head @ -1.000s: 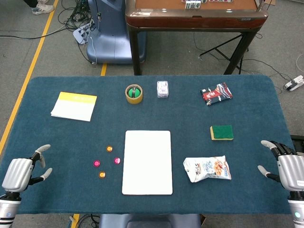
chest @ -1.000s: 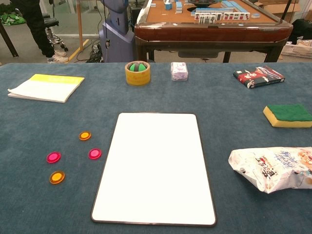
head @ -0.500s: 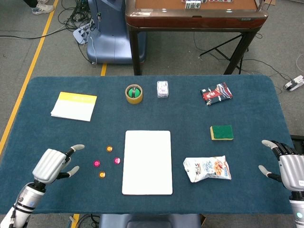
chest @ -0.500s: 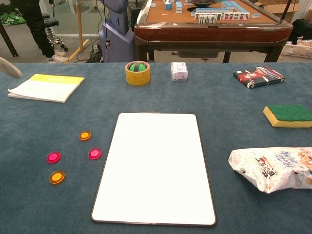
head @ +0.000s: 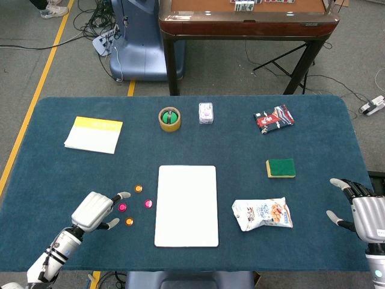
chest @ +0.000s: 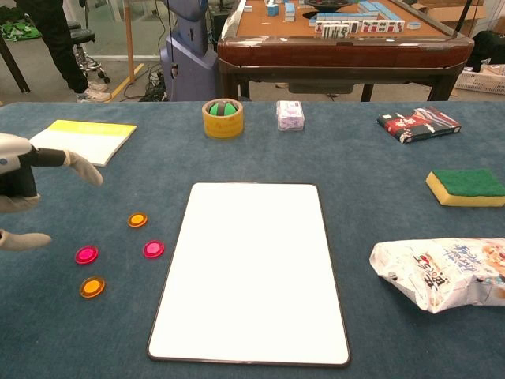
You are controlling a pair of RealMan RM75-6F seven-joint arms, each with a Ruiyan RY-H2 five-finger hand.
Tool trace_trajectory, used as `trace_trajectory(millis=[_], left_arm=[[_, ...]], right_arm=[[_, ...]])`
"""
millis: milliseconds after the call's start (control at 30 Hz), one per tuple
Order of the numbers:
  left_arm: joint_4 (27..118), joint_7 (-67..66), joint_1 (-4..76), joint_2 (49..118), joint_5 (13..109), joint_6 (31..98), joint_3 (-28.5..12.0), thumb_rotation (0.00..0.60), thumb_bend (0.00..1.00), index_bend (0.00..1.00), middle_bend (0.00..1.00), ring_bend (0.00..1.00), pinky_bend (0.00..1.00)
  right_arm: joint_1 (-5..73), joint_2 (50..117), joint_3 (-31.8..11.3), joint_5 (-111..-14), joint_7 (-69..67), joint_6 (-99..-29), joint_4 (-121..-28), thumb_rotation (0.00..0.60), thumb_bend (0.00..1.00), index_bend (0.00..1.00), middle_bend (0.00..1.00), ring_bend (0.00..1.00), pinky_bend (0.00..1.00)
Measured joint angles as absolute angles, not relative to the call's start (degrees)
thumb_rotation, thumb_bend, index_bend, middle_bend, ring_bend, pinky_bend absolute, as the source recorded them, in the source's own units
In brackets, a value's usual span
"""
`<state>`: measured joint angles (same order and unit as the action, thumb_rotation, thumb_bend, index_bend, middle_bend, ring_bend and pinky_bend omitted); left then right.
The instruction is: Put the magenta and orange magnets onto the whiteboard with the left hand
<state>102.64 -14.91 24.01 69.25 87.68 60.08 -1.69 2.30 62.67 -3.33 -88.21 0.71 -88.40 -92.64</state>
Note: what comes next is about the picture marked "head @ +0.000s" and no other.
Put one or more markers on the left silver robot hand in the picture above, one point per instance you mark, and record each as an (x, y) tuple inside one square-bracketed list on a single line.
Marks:
[(90, 210)]

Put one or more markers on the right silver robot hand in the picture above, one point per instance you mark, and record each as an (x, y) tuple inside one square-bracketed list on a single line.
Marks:
[(370, 219)]

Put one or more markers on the pink round magnet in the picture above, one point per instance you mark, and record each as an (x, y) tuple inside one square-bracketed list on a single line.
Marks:
[(122, 207), (148, 203)]

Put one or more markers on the orange round magnet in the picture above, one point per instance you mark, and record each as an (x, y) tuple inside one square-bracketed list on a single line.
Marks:
[(129, 221), (138, 188)]

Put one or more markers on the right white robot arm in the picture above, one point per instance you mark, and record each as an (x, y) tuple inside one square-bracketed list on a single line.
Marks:
[(376, 265)]

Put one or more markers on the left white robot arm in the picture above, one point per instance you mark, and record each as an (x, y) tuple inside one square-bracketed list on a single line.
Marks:
[(57, 253)]

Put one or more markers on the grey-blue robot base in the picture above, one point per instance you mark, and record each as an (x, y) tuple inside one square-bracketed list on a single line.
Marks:
[(189, 280)]

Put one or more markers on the white rectangular board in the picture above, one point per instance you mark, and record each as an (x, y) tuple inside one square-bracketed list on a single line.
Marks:
[(186, 207)]

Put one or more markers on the yellow and white notebook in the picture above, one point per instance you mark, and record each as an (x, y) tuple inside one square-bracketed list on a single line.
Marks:
[(93, 138)]

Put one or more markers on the green and yellow sponge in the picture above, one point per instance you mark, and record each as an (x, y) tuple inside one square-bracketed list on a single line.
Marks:
[(281, 167)]

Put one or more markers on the white snack bag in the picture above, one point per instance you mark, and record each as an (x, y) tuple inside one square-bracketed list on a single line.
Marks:
[(261, 214)]

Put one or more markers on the tan packing tape roll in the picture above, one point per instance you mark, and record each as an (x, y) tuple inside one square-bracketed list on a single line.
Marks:
[(170, 127)]

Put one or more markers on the green and black ball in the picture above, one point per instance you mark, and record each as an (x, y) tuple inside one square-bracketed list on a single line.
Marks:
[(166, 116)]

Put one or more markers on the blue felt table cloth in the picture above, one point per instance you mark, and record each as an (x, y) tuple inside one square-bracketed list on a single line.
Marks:
[(210, 144)]

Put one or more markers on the dark patterned card box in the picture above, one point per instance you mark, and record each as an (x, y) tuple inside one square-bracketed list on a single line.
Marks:
[(273, 119)]

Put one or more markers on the white power strip with plugs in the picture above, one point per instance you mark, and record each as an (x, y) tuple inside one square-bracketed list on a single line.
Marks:
[(100, 43)]

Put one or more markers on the person in black clothes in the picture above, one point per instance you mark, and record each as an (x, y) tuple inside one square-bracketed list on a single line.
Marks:
[(54, 10)]

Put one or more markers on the brown mahjong table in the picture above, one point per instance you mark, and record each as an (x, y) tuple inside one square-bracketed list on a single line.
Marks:
[(240, 25)]

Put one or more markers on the white-faced mahjong tile row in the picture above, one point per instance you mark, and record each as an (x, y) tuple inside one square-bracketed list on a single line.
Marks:
[(244, 6)]

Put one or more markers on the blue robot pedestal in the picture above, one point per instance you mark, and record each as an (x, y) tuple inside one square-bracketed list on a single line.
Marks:
[(141, 54)]

